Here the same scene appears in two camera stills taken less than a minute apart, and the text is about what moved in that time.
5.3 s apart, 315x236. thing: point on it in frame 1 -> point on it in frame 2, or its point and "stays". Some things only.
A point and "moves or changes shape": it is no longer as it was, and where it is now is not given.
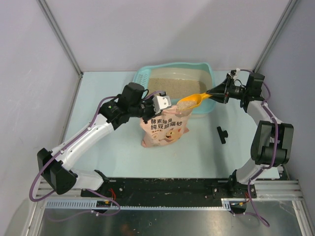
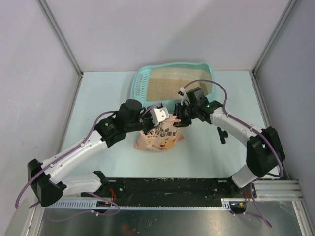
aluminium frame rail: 286,190 stays
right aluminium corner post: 274,36 stays
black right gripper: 218,92 -> 177,112
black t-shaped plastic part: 222,134 stays
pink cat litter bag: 167,129 moves or changes shape
